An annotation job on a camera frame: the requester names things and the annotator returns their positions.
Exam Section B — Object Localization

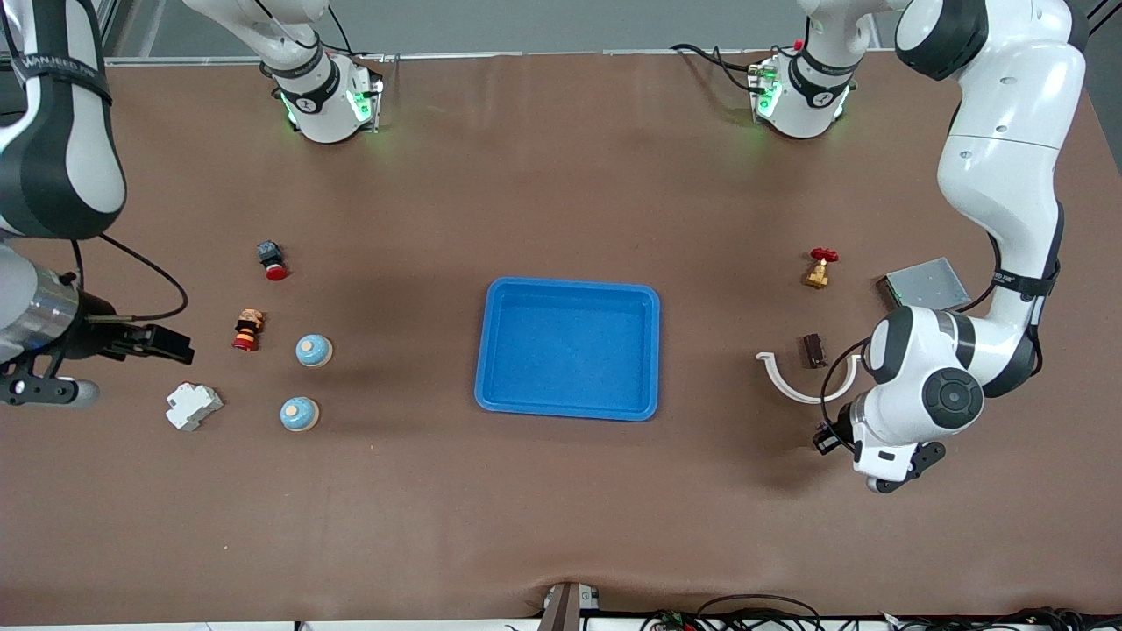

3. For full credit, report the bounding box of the white circuit breaker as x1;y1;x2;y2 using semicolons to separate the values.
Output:
166;382;224;432

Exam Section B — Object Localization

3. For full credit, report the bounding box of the red emergency stop yellow collar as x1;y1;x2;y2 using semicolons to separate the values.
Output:
231;308;266;352

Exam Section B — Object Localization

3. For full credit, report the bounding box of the grey metal box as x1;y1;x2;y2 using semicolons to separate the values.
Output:
877;257;972;312

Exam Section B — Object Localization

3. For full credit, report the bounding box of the blue plastic tray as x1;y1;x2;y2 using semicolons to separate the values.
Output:
474;277;661;422

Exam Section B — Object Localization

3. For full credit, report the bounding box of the brown table mat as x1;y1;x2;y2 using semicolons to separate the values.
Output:
0;48;1122;625

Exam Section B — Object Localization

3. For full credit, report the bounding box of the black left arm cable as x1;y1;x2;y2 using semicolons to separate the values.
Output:
820;237;1005;432

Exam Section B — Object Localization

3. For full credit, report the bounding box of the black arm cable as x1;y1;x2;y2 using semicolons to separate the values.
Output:
820;237;1005;432
75;230;190;322

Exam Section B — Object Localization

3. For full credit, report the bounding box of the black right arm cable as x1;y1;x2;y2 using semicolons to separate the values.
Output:
75;230;190;322

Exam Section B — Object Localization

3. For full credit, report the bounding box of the white half ring clamp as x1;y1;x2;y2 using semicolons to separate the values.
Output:
756;352;866;405

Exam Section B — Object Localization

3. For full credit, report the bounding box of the brass valve red handle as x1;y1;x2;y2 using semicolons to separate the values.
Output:
804;247;840;290

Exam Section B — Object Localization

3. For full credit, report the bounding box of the black looped cable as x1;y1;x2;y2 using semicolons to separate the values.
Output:
697;593;825;631

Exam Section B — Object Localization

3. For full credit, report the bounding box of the black cable tangle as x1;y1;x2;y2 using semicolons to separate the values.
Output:
877;605;1122;631

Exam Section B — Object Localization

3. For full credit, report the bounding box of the aluminium frame post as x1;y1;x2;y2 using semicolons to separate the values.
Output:
92;0;163;64

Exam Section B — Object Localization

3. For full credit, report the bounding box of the brown post at table edge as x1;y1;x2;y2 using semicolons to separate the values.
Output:
536;582;582;631

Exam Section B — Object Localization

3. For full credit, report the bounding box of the black base cable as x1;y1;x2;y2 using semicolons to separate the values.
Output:
671;42;763;93

